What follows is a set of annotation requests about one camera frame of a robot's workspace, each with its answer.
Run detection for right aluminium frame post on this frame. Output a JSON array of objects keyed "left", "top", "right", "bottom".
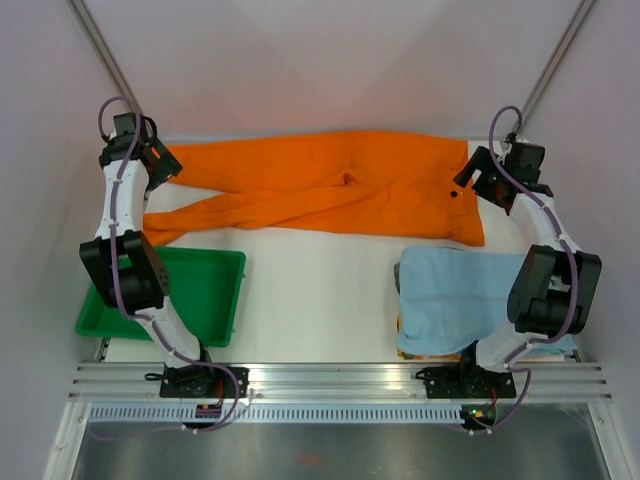
[{"left": 519, "top": 0, "right": 599, "bottom": 130}]

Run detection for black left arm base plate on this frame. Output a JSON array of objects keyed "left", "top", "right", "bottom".
[{"left": 144, "top": 366, "right": 236, "bottom": 399}]

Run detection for aluminium frame post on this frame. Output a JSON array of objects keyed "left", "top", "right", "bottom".
[
  {"left": 66, "top": 0, "right": 139, "bottom": 106},
  {"left": 519, "top": 0, "right": 599, "bottom": 130}
]

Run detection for green plastic tray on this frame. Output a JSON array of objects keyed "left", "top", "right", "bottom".
[{"left": 75, "top": 247, "right": 246, "bottom": 347}]

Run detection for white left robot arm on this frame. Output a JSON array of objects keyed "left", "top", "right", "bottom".
[{"left": 79, "top": 113, "right": 218, "bottom": 397}]

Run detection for perforated white cable duct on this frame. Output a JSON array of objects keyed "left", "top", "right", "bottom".
[{"left": 89, "top": 402, "right": 463, "bottom": 425}]

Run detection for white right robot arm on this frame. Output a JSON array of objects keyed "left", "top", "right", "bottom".
[{"left": 454, "top": 141, "right": 602, "bottom": 396}]

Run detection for orange trousers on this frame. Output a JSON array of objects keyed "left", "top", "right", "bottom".
[{"left": 144, "top": 131, "right": 485, "bottom": 247}]

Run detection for aluminium front rail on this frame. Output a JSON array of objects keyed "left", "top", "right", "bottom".
[{"left": 66, "top": 362, "right": 613, "bottom": 404}]

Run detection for light blue folded trousers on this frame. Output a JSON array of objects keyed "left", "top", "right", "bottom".
[{"left": 396, "top": 244, "right": 579, "bottom": 357}]

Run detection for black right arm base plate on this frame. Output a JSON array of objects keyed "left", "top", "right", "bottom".
[{"left": 415, "top": 366, "right": 516, "bottom": 400}]

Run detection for left aluminium frame post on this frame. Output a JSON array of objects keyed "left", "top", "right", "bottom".
[{"left": 66, "top": 0, "right": 139, "bottom": 106}]

